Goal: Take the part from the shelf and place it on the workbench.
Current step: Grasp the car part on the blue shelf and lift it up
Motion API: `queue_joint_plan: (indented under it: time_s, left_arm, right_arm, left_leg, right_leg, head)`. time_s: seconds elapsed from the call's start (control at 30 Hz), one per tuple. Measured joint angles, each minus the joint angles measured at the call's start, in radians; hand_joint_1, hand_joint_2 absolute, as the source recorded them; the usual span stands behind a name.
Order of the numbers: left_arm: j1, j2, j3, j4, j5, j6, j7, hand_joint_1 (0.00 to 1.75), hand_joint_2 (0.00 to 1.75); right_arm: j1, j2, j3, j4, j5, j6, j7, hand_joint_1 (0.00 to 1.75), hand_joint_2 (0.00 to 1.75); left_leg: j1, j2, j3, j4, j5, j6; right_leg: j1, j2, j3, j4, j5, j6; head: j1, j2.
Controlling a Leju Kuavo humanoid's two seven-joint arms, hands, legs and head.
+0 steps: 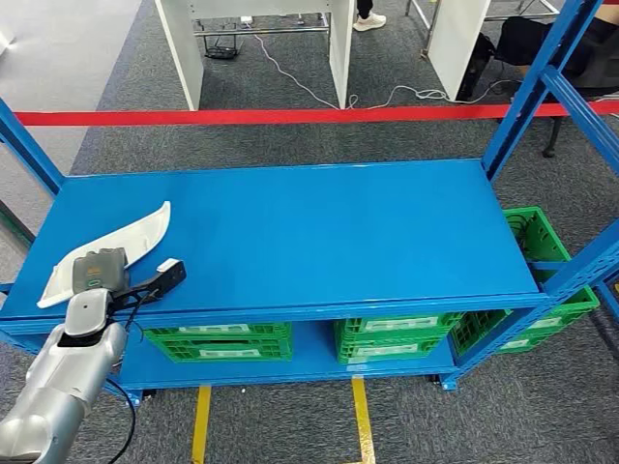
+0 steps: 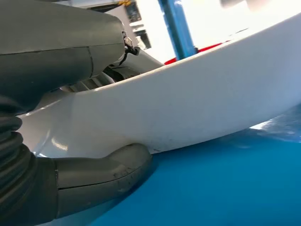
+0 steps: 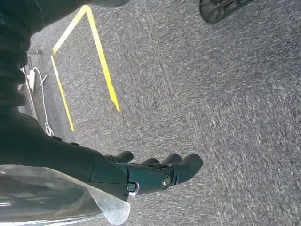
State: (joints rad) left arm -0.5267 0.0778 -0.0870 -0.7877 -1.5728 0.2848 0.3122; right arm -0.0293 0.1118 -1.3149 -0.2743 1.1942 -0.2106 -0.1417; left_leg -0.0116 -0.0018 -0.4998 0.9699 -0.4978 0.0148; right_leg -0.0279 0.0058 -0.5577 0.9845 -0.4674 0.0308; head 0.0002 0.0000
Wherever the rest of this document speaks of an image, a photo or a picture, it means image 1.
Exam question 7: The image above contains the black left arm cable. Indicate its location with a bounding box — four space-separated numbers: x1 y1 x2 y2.
105 291 161 464

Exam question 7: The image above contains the black bag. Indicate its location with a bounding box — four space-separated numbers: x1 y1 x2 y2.
454 32 497 103

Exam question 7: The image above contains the white curved car part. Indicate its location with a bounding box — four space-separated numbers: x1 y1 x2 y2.
36 200 172 310

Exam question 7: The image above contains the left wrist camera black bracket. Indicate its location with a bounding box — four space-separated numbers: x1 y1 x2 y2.
106 257 188 316

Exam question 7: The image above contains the black office chair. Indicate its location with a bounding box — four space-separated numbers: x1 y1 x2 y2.
541 86 619 160

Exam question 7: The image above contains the yellow floor tape strip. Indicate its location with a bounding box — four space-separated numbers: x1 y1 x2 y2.
190 385 212 464
343 377 377 464

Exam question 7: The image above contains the blue metal shelf rack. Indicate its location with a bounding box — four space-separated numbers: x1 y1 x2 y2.
0 0 619 409

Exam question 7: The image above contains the person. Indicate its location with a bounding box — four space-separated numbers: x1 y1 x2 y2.
494 3 619 91
353 0 387 33

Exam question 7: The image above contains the red barrier belt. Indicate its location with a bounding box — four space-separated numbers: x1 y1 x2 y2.
13 100 619 128

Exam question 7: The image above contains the white floor cable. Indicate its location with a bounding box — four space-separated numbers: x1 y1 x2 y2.
367 76 525 111
240 15 360 111

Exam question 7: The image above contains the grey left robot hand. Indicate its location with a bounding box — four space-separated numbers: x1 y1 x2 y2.
71 247 131 297

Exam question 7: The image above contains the white panel desk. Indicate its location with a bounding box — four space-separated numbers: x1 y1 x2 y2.
405 0 562 102
154 0 356 112

